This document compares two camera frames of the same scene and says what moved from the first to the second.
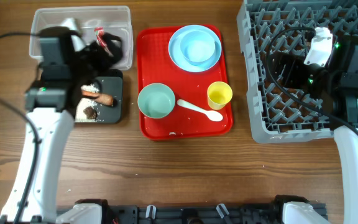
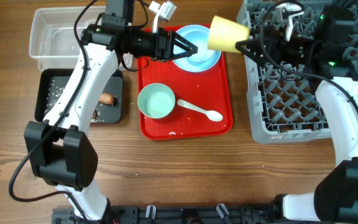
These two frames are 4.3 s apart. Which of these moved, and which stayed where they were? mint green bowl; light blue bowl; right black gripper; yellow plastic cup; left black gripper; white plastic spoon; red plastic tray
Moved: yellow plastic cup; right black gripper; left black gripper
Stayed: light blue bowl; red plastic tray; white plastic spoon; mint green bowl
